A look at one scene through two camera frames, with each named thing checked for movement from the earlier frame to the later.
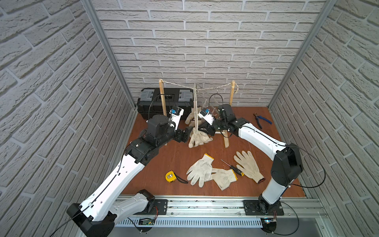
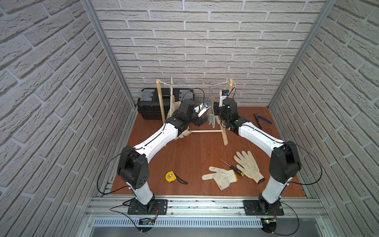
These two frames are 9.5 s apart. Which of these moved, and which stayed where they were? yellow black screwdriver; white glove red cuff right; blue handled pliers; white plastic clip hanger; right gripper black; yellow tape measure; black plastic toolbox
Moved: right gripper black; white plastic clip hanger
Stayed: yellow black screwdriver; black plastic toolbox; white glove red cuff right; yellow tape measure; blue handled pliers
